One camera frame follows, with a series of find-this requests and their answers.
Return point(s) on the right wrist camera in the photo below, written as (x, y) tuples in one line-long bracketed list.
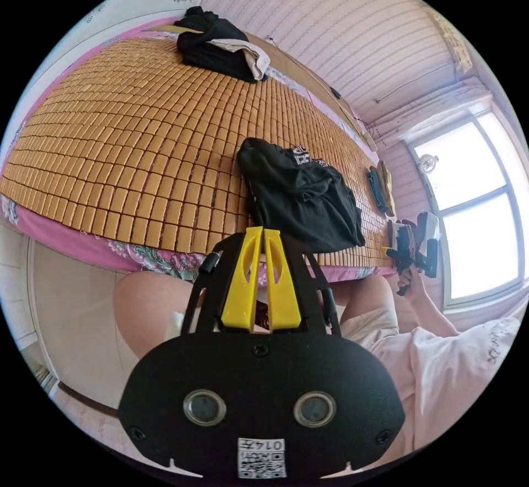
[(430, 247)]

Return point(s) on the folded stack of clothes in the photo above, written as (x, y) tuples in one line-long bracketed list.
[(381, 187)]

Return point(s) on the black long sleeve shirt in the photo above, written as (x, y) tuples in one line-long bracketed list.
[(301, 201)]

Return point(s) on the person's right forearm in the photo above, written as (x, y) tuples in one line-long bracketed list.
[(434, 313)]

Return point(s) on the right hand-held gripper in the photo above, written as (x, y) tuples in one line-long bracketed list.
[(407, 243)]

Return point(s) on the person's right hand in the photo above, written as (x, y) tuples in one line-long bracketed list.
[(413, 282)]

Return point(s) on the window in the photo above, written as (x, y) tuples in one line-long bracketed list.
[(471, 205)]

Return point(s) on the person's body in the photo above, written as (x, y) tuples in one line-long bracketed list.
[(434, 375)]

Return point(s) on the bed with woven mat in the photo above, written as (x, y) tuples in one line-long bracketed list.
[(136, 152)]

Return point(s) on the pile of clothes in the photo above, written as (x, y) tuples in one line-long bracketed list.
[(215, 50)]

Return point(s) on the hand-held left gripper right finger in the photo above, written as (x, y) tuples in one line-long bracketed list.
[(283, 288)]

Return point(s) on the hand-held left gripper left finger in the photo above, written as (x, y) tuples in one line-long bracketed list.
[(240, 280)]

